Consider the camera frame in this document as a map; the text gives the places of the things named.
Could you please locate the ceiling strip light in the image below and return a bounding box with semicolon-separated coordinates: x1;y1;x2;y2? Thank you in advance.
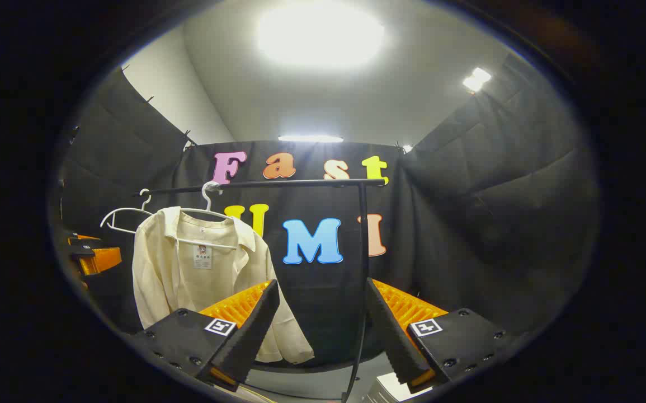
277;134;345;143

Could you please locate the white plastic clothes hanger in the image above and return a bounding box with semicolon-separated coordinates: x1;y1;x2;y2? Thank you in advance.
100;188;153;235
179;180;239;250

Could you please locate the cream collared shirt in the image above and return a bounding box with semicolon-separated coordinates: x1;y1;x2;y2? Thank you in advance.
131;206;315;364

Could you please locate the large ceiling light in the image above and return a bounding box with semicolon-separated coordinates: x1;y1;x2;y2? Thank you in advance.
256;0;386;71

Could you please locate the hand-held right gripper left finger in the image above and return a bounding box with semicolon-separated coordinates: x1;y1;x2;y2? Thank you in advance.
131;279;281;392

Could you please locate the small ceiling light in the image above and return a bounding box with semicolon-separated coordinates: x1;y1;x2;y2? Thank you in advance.
462;67;493;93

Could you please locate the black metal clothes rack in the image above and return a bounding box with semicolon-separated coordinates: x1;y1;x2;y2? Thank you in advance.
133;178;388;403

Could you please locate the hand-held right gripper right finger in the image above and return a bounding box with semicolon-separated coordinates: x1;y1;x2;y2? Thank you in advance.
365;278;518;388

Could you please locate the black backdrop cloth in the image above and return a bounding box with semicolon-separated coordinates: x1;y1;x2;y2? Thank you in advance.
57;53;600;367

